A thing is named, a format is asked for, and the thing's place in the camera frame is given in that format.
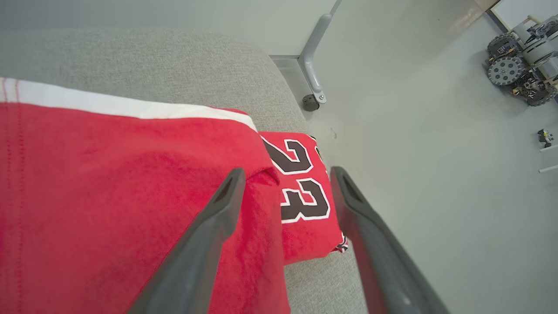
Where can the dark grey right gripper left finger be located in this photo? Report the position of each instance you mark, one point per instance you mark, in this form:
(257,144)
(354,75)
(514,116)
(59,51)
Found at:
(196,261)

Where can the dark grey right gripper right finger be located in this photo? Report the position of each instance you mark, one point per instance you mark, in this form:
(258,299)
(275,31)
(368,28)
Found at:
(383,261)

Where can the red number 23 jersey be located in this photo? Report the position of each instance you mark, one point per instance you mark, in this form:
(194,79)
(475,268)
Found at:
(87,196)

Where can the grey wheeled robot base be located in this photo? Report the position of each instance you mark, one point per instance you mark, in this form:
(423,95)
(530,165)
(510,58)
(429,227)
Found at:
(505,69)

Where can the black caster wheel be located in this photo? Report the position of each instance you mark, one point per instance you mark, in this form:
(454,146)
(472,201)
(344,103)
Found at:
(310,103)

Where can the white bar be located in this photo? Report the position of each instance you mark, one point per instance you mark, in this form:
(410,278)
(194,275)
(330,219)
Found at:
(550,148)
(549,168)

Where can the small black controller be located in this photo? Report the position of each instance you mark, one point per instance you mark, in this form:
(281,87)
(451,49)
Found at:
(546,137)

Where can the grey curved partition foot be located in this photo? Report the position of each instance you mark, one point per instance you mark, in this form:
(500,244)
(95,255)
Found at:
(309,56)

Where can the grey partition base rail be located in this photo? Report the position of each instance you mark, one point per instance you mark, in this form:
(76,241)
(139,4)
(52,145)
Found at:
(283,57)

